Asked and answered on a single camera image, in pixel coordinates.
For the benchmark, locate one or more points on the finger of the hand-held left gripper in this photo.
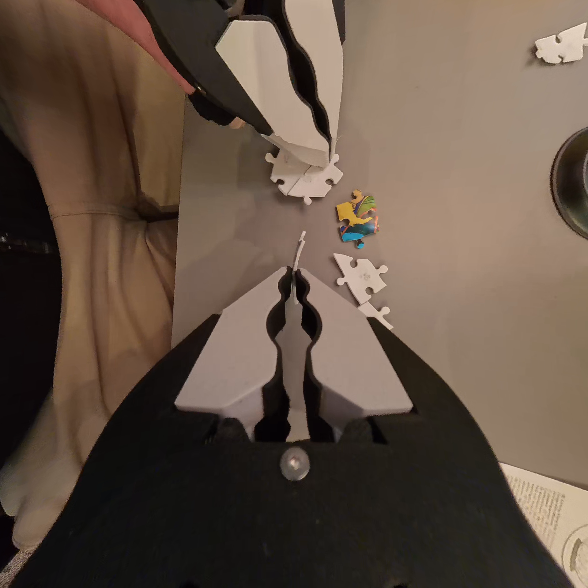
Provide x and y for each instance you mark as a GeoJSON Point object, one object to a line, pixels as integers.
{"type": "Point", "coordinates": [266, 82]}
{"type": "Point", "coordinates": [328, 69]}

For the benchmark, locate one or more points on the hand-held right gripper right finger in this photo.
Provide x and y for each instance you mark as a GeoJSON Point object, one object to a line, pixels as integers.
{"type": "Point", "coordinates": [363, 367]}

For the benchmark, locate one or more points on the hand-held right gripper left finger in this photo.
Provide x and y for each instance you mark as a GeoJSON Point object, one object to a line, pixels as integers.
{"type": "Point", "coordinates": [229, 367]}

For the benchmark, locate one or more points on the white-backed puzzle piece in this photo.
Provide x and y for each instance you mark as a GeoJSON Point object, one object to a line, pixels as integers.
{"type": "Point", "coordinates": [379, 314]}
{"type": "Point", "coordinates": [363, 280]}
{"type": "Point", "coordinates": [356, 220]}
{"type": "Point", "coordinates": [282, 177]}
{"type": "Point", "coordinates": [560, 46]}
{"type": "Point", "coordinates": [299, 252]}
{"type": "Point", "coordinates": [319, 181]}

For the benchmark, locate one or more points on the person's left hand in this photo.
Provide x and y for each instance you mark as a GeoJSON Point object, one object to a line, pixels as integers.
{"type": "Point", "coordinates": [138, 32]}

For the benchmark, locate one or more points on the printed paper leaflet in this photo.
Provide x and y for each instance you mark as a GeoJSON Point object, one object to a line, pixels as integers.
{"type": "Point", "coordinates": [551, 514]}

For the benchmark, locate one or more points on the black round stand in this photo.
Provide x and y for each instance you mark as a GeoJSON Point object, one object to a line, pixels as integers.
{"type": "Point", "coordinates": [572, 193]}

